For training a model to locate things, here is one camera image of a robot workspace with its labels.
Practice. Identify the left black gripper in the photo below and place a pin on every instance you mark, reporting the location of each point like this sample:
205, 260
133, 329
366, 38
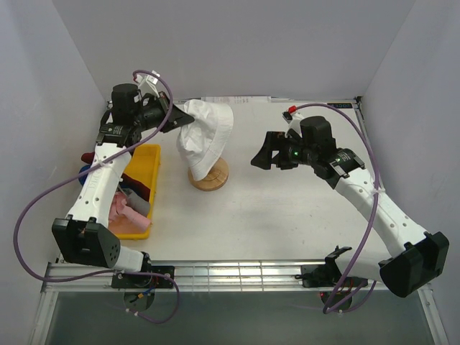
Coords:
177, 118

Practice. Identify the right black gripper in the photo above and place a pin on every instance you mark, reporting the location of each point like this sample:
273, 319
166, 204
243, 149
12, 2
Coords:
274, 141

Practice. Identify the white bucket hat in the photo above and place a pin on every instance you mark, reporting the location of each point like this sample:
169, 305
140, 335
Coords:
201, 143

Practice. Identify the dark red bucket hat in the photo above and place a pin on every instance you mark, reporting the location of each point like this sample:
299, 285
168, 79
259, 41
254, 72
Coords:
127, 182

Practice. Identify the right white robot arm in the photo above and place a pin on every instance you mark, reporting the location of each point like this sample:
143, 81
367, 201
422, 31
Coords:
416, 256

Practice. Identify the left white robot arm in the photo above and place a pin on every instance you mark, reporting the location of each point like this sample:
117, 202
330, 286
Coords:
83, 236

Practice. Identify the white paper strip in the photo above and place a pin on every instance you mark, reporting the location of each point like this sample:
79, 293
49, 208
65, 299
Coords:
237, 99

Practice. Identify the yellow plastic bin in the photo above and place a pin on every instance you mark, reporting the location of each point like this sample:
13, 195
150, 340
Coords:
142, 172

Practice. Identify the wooden hat stand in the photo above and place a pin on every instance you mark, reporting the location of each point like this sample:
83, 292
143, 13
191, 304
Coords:
215, 179

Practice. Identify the blue corner label right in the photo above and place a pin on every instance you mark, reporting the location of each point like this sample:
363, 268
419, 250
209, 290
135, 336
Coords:
341, 105

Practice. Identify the grey hat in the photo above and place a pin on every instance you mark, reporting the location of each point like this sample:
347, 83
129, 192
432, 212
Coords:
135, 202

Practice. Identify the pink hat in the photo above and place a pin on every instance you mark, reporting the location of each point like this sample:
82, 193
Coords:
120, 208

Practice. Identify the blue hat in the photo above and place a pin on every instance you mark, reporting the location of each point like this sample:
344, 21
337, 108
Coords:
82, 178

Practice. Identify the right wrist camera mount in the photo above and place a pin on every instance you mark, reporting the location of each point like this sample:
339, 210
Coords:
293, 117

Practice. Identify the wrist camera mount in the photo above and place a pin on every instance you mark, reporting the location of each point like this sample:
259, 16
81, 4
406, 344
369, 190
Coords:
293, 117
146, 82

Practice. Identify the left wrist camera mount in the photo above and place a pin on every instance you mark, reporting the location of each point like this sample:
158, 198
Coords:
146, 82

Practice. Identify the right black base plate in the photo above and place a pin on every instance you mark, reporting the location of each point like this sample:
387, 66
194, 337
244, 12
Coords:
327, 274

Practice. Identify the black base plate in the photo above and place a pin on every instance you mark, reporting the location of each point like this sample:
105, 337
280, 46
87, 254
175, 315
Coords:
126, 281
327, 274

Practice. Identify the aluminium front rail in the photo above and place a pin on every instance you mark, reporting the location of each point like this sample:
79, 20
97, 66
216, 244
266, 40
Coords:
208, 277

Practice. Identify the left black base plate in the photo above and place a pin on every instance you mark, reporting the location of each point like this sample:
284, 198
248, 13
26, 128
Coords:
126, 281

